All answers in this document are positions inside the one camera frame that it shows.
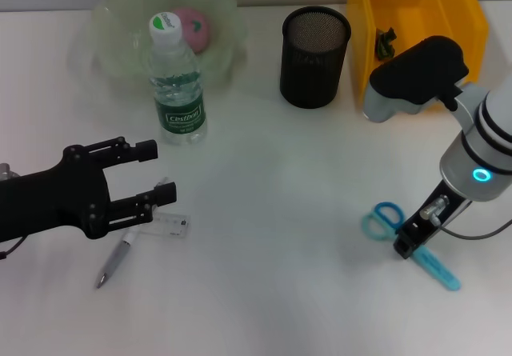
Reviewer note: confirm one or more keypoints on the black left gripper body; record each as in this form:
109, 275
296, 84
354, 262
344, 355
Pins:
60, 200

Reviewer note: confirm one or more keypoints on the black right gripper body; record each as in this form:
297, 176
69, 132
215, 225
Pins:
436, 212

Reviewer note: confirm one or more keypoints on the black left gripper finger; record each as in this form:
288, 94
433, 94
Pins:
140, 210
128, 152

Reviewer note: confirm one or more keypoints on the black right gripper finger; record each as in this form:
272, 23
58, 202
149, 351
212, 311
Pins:
405, 246

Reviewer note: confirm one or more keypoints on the blue turquoise scissors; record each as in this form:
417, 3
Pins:
436, 268

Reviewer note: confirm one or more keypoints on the clear plastic ruler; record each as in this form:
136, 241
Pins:
176, 226

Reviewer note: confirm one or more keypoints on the silver white pen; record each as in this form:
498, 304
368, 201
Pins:
114, 262

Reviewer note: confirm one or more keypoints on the clear water bottle green label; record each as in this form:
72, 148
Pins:
180, 104

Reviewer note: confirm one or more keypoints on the green plastic wrapper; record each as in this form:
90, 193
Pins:
386, 44

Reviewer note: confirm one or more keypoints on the green glass fruit plate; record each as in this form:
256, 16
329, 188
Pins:
120, 40

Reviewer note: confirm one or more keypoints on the black mesh pen cup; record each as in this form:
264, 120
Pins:
314, 60

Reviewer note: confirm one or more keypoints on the yellow plastic storage bin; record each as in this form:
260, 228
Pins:
416, 4

